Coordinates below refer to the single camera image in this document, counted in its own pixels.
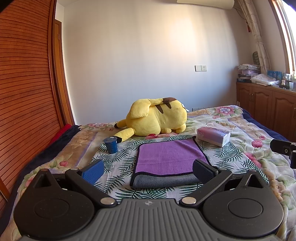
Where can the blue box on cabinet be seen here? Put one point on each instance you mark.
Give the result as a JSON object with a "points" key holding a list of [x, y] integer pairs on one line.
{"points": [[275, 74]]}

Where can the purple and grey towel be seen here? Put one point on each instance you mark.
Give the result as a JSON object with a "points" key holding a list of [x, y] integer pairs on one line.
{"points": [[166, 164]]}

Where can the floral curtain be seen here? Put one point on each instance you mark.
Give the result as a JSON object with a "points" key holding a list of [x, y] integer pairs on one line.
{"points": [[252, 18]]}

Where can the stack of folded linens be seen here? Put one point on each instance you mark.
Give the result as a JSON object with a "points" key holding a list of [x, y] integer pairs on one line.
{"points": [[247, 71]]}

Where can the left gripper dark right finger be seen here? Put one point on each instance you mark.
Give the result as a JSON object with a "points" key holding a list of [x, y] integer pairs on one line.
{"points": [[212, 179]]}

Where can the yellow Pikachu plush toy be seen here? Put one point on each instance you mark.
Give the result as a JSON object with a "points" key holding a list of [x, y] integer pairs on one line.
{"points": [[152, 116]]}

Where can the floral bed quilt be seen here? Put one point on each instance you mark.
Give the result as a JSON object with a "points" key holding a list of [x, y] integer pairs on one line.
{"points": [[248, 148]]}

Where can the white air conditioner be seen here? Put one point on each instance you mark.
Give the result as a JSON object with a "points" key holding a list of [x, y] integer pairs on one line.
{"points": [[222, 4]]}

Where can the red and navy blanket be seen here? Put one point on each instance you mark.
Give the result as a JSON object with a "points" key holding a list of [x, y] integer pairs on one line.
{"points": [[56, 145]]}

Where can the blue cup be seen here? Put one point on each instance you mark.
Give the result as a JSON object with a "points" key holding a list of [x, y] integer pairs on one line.
{"points": [[111, 144]]}

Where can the wooden slatted wardrobe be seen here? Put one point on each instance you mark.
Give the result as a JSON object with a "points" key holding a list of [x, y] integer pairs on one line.
{"points": [[30, 115]]}

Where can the white wall socket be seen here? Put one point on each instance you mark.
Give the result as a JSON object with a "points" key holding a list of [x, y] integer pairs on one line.
{"points": [[200, 68]]}

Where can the wooden door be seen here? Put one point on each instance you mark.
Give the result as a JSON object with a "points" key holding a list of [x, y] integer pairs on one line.
{"points": [[63, 100]]}

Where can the white cloth pile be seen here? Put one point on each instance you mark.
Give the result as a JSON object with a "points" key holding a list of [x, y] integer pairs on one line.
{"points": [[265, 80]]}

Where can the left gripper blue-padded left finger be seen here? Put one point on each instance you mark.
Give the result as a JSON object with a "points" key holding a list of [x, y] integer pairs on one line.
{"points": [[83, 181]]}

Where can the wooden low cabinet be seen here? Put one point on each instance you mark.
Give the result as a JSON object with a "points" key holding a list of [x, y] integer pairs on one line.
{"points": [[272, 107]]}

